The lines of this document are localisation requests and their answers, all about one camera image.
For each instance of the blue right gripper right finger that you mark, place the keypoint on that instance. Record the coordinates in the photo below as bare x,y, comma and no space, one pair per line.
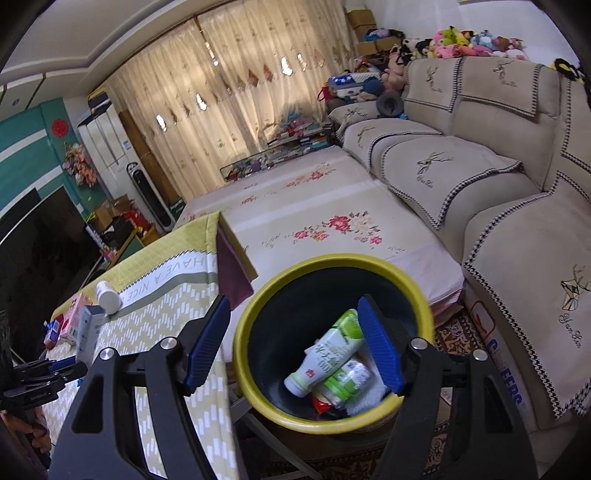
385,355

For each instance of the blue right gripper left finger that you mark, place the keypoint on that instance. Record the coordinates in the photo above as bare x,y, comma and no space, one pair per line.
202,339

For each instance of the clear green plastic cup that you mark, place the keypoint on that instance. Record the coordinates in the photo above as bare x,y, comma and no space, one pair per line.
345,383

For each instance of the green white drink bottle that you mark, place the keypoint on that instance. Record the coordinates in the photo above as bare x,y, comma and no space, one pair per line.
336,346

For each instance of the pink strawberry milk carton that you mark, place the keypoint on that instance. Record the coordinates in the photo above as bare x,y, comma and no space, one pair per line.
71,319

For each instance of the red snack wrapper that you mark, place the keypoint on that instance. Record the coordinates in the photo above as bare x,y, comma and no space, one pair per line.
322,406

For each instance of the white pill bottle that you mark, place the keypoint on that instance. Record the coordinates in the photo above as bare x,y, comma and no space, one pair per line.
108,298

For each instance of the yellow rimmed trash bin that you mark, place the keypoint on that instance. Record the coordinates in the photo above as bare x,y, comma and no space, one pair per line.
301,327

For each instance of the person left hand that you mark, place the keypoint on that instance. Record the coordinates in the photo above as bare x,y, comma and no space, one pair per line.
28,432

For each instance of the yellow patterned tablecloth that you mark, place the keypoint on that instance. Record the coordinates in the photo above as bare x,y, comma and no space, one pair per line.
167,284

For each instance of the blue tissue pack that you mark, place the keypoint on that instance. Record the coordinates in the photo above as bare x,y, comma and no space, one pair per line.
52,335

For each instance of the black television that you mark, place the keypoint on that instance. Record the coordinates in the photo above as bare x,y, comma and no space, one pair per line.
44,260

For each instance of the floral bed sheet platform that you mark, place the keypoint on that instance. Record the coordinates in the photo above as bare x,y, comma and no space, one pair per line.
327,203

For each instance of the black tower fan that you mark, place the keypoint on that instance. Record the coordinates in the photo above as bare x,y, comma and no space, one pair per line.
150,196

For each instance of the beige sofa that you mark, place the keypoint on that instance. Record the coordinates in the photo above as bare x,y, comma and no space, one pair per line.
493,155

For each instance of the artificial flower decoration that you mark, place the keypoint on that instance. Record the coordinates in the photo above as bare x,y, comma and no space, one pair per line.
78,165

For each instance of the beige curtains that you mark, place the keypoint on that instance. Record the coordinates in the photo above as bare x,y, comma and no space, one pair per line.
218,87

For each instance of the pile of plush toys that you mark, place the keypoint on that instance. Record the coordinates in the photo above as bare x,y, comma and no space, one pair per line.
445,44

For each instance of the cardboard boxes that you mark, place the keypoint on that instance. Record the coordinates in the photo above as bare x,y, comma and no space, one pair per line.
369,27

